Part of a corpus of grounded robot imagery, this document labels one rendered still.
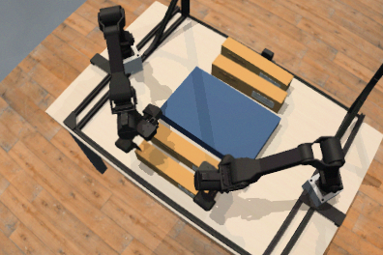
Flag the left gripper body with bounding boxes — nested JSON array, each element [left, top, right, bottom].
[[192, 155, 235, 212]]

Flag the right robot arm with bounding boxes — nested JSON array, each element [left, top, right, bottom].
[[98, 5, 159, 141]]

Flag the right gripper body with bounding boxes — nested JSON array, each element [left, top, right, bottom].
[[115, 103, 162, 154]]

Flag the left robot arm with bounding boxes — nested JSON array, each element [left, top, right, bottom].
[[193, 136, 345, 196]]

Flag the blue flat platform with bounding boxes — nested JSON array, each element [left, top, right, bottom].
[[160, 67, 281, 159]]

